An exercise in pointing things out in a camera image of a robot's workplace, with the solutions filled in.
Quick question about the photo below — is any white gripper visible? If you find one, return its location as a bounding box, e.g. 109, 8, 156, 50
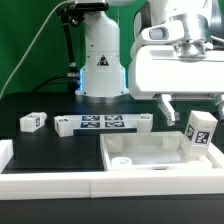
128, 45, 224, 126

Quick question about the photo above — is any white square tabletop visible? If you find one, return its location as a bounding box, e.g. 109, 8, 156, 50
100, 131, 224, 171

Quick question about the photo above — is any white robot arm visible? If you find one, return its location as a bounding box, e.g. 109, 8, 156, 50
75, 0, 224, 126

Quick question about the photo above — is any white U-shaped obstacle fence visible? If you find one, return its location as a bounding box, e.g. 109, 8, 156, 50
0, 140, 224, 200

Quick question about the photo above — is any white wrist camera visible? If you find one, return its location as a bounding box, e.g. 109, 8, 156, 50
139, 19, 201, 46

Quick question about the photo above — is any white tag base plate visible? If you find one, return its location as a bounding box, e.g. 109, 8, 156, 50
60, 114, 139, 129

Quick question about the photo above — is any black cable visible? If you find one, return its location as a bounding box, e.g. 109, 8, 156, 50
31, 73, 81, 93

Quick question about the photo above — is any grey cable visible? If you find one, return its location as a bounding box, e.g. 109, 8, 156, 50
0, 0, 76, 99

